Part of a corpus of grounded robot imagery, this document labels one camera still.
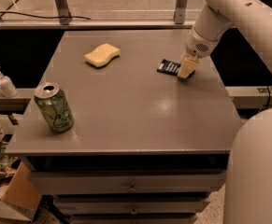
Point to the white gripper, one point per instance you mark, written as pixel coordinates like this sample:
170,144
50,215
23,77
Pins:
198,47

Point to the dark blue rxbar wrapper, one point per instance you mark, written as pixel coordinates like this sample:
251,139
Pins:
168,67

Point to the yellow sponge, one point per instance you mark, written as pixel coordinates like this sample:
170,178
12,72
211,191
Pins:
102,55

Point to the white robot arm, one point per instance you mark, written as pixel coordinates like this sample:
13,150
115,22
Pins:
248,186

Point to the grey drawer cabinet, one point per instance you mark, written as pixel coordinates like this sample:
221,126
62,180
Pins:
145,147

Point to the green soda can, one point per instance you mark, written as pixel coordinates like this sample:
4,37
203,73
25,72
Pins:
52,103

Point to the white pump bottle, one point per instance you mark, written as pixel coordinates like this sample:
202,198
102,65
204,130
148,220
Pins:
7,87

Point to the open cardboard box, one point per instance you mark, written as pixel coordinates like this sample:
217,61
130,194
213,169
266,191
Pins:
19,199

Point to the metal railing frame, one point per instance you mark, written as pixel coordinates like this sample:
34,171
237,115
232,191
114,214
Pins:
98,14

